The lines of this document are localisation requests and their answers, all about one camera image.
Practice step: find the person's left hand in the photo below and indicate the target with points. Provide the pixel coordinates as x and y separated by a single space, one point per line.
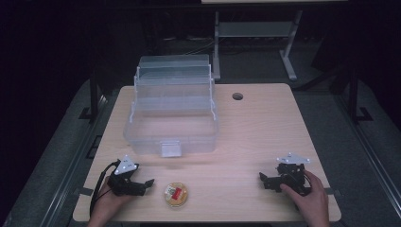
110 201

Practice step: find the grey metal stand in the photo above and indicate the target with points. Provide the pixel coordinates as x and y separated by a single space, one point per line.
252 30

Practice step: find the person's right hand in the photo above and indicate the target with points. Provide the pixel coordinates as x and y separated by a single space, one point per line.
307 198

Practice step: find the round yellow tin red label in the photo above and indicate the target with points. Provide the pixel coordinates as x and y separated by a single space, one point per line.
176 194

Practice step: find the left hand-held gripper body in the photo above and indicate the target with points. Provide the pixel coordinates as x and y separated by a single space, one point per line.
121 181

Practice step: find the black metal post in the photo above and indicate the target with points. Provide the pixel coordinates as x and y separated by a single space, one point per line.
93 94
353 94

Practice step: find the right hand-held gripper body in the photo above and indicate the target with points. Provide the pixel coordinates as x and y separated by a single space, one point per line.
291 173

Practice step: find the clear plastic tiered storage box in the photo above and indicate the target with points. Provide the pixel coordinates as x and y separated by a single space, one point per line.
171 126

